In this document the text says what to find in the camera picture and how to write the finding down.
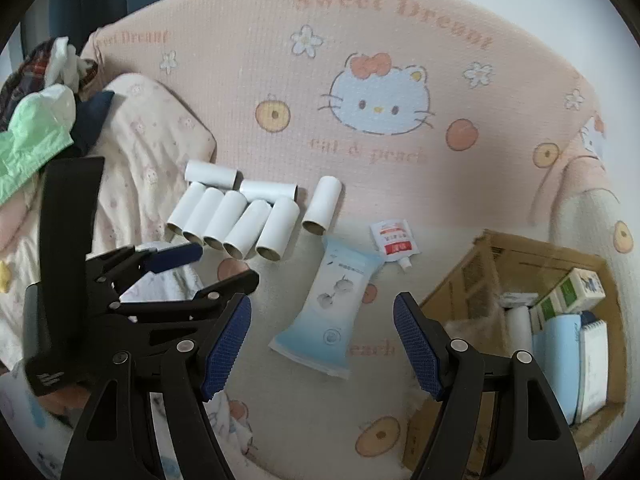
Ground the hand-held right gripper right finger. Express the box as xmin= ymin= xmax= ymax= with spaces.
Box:
xmin=392 ymin=291 xmax=586 ymax=480

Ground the white spiral notepad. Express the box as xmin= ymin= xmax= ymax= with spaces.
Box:
xmin=575 ymin=319 xmax=610 ymax=423

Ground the plaid clothes pile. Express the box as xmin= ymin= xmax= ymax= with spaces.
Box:
xmin=0 ymin=37 xmax=98 ymax=131

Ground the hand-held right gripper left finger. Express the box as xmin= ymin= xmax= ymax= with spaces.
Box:
xmin=60 ymin=294 xmax=253 ymax=480

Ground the green white carton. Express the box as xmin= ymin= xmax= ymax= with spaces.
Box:
xmin=530 ymin=267 xmax=606 ymax=333

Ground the light blue notebook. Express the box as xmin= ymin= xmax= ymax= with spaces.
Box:
xmin=532 ymin=314 xmax=583 ymax=411

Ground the white bear printed cloth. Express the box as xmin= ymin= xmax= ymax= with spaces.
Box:
xmin=0 ymin=370 xmax=261 ymax=480

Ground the cream printed pillow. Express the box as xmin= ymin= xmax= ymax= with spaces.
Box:
xmin=0 ymin=74 xmax=218 ymax=321

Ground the light blue wipes packet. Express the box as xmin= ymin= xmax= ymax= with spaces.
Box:
xmin=268 ymin=237 xmax=383 ymax=380

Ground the dark blue cloth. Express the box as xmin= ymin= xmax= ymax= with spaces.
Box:
xmin=67 ymin=90 xmax=116 ymax=156

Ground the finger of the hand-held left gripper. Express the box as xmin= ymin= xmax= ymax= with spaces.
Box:
xmin=85 ymin=242 xmax=203 ymax=293
xmin=107 ymin=269 xmax=260 ymax=356

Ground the pile of white paper tubes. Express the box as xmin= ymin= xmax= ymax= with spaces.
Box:
xmin=166 ymin=160 xmax=343 ymax=262

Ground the cardboard box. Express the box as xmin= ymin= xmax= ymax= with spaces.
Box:
xmin=402 ymin=230 xmax=628 ymax=471

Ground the white red spout pouch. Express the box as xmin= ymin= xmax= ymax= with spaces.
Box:
xmin=370 ymin=217 xmax=420 ymax=271

